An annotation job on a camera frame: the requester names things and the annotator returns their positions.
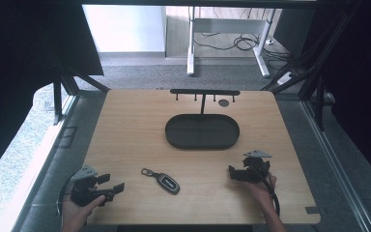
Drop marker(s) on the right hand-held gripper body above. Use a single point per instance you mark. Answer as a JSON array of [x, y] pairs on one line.
[[257, 166]]

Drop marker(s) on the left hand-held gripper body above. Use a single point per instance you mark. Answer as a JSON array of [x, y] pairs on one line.
[[83, 190]]

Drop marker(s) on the black key rack with tray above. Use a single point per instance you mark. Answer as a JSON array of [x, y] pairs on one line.
[[202, 132]]

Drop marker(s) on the black car key fob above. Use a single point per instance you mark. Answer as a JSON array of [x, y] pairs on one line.
[[168, 184]]

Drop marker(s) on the person's left hand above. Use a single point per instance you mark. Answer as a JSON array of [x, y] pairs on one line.
[[77, 212]]

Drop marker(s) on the person's right hand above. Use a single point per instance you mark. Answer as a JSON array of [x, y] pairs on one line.
[[258, 191]]

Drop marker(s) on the grey floor outlet cover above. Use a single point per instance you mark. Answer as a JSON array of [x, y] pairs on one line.
[[67, 137]]

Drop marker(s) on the grey round table grommet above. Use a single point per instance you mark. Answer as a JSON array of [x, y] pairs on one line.
[[223, 103]]

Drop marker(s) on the black metal stand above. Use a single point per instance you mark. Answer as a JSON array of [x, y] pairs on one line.
[[58, 100], [319, 90]]

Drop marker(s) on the white power strip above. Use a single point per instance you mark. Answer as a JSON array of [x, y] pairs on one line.
[[286, 78]]

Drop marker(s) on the black curtain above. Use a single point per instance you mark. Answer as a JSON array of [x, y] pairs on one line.
[[16, 64], [360, 80]]

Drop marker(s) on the aluminium frame rail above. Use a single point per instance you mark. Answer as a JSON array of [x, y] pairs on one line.
[[338, 167]]

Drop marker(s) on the white desk frame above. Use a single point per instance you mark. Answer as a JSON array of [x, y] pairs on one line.
[[228, 25]]

